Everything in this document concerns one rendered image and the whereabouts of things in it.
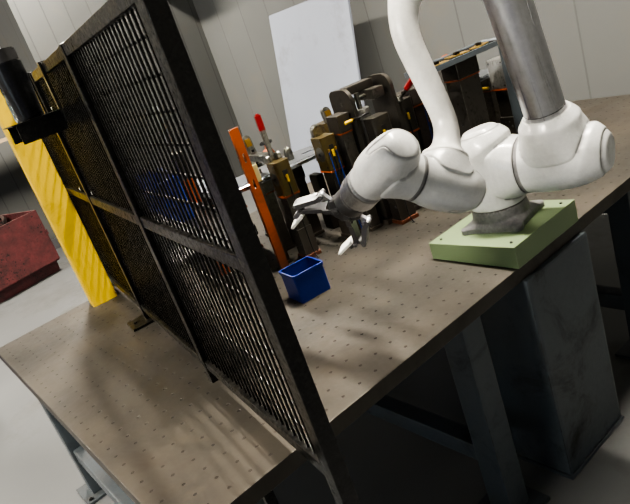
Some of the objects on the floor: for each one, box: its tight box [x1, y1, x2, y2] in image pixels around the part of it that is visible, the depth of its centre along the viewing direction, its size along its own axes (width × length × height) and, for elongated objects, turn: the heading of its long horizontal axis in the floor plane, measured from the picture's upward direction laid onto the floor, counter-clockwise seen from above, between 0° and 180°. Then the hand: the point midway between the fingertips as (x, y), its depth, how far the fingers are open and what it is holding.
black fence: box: [29, 0, 361, 504], centre depth 184 cm, size 14×197×155 cm, turn 71°
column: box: [480, 231, 624, 480], centre depth 191 cm, size 31×31×66 cm
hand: (319, 235), depth 156 cm, fingers open, 13 cm apart
